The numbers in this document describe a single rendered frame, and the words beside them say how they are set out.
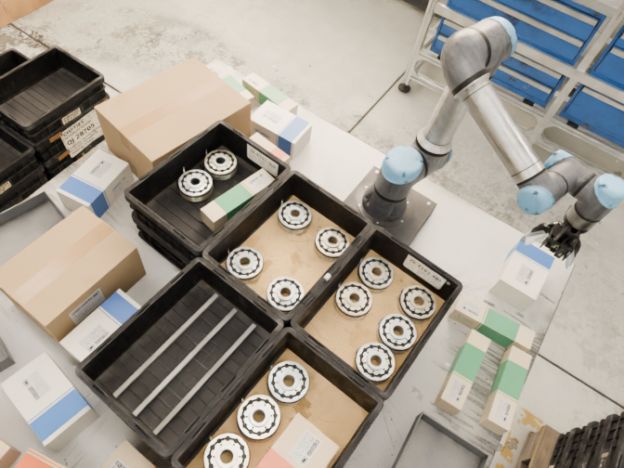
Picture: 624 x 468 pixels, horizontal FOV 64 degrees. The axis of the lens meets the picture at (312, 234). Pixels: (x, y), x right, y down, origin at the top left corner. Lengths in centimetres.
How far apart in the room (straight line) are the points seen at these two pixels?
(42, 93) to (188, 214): 116
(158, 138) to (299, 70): 181
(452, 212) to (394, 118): 138
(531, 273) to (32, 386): 144
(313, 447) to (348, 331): 33
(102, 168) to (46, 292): 48
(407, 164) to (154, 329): 86
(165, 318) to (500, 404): 93
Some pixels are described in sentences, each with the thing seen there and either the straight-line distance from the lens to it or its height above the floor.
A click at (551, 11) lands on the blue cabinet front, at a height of 80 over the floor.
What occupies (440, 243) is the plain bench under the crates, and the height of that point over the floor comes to 70.
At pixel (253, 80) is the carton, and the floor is 76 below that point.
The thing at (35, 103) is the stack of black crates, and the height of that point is 49.
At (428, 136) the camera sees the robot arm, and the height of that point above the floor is 101.
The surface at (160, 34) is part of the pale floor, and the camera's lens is 355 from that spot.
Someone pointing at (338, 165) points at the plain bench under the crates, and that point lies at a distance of 184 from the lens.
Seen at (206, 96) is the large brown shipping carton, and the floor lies 90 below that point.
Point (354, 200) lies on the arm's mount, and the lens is 169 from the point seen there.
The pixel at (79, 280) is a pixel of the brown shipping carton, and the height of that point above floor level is 86.
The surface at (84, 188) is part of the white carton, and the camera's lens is 170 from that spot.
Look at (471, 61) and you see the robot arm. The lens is 129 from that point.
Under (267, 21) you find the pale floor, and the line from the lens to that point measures 367.
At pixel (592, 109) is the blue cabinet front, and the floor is 44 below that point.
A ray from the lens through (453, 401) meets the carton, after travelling 147.
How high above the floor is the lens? 208
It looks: 57 degrees down
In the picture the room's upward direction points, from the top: 12 degrees clockwise
